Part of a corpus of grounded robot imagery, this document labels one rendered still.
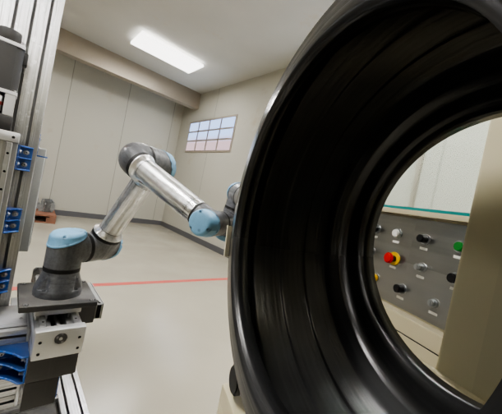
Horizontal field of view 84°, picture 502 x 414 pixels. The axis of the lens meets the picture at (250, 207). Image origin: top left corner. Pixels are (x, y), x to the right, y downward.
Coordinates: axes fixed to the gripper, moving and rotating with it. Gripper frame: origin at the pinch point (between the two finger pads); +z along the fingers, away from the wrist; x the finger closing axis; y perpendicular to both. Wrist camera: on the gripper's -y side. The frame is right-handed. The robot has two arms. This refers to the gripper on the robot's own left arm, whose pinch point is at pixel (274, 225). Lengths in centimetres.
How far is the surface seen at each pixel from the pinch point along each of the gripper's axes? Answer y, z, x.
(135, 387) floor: -126, -93, -15
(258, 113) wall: 117, -475, 137
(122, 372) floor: -127, -106, -24
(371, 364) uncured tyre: -17.1, 22.2, 14.0
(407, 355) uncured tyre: -12.6, 25.7, 16.8
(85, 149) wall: -36, -688, -188
